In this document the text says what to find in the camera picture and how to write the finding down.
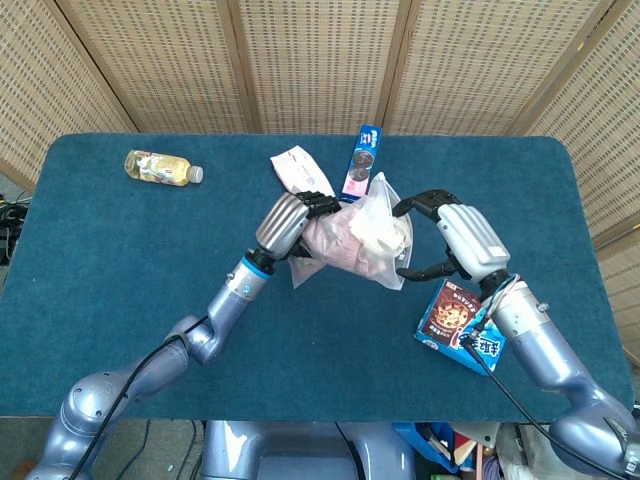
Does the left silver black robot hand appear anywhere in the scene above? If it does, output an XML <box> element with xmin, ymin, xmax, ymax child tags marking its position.
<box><xmin>255</xmin><ymin>189</ymin><xmax>343</xmax><ymax>262</ymax></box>

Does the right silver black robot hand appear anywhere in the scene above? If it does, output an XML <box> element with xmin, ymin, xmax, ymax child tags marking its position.
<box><xmin>392</xmin><ymin>188</ymin><xmax>512</xmax><ymax>284</ymax></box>

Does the white translucent zip bag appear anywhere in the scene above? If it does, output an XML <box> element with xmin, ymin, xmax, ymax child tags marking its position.
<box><xmin>289</xmin><ymin>171</ymin><xmax>415</xmax><ymax>291</ymax></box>

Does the blue chocolate chip cookie box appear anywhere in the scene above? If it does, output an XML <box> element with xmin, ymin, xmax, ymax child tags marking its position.
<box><xmin>413</xmin><ymin>278</ymin><xmax>507</xmax><ymax>376</ymax></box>

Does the blue sandwich cookie box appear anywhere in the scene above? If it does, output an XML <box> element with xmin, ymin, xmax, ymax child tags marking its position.
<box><xmin>340</xmin><ymin>124</ymin><xmax>384</xmax><ymax>203</ymax></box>

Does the blue carpeted table top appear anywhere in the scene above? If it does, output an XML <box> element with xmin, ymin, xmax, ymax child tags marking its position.
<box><xmin>0</xmin><ymin>133</ymin><xmax>634</xmax><ymax>422</ymax></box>

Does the yellow drink plastic bottle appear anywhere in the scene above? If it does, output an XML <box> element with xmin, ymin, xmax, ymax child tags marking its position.
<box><xmin>124</xmin><ymin>149</ymin><xmax>205</xmax><ymax>188</ymax></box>

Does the woven wicker folding screen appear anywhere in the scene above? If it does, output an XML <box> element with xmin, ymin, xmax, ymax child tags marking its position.
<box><xmin>0</xmin><ymin>0</ymin><xmax>640</xmax><ymax>366</ymax></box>

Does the blue-grey robot torso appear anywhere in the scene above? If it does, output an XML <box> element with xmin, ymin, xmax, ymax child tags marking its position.
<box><xmin>199</xmin><ymin>420</ymin><xmax>417</xmax><ymax>480</ymax></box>

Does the coloured wrist wire bundle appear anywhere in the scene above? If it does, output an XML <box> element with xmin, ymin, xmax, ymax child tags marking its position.
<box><xmin>478</xmin><ymin>273</ymin><xmax>522</xmax><ymax>329</ymax></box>

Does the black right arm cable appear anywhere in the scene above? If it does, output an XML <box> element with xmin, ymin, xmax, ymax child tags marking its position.
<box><xmin>460</xmin><ymin>338</ymin><xmax>629</xmax><ymax>479</ymax></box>

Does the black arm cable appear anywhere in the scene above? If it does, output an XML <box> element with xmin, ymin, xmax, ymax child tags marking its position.
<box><xmin>74</xmin><ymin>315</ymin><xmax>211</xmax><ymax>480</ymax></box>
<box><xmin>460</xmin><ymin>338</ymin><xmax>629</xmax><ymax>479</ymax></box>

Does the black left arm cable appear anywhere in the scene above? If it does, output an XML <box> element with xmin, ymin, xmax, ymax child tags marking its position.
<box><xmin>74</xmin><ymin>315</ymin><xmax>211</xmax><ymax>480</ymax></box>

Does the black floor cable bundle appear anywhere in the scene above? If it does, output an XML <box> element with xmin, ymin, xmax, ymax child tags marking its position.
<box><xmin>0</xmin><ymin>192</ymin><xmax>29</xmax><ymax>266</ymax></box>

